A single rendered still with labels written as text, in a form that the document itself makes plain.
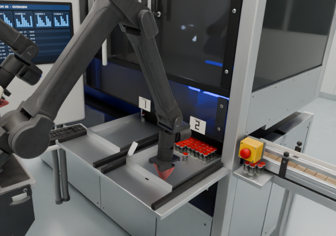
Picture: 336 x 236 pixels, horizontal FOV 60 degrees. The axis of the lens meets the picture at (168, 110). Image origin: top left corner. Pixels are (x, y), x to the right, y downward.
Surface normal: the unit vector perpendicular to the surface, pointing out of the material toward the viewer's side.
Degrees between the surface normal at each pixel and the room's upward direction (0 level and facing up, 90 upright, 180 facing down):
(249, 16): 90
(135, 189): 0
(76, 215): 0
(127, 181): 0
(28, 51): 99
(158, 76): 96
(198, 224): 90
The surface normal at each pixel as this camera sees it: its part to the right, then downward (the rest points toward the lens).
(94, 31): 0.66, 0.33
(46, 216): 0.05, -0.93
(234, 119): -0.68, 0.23
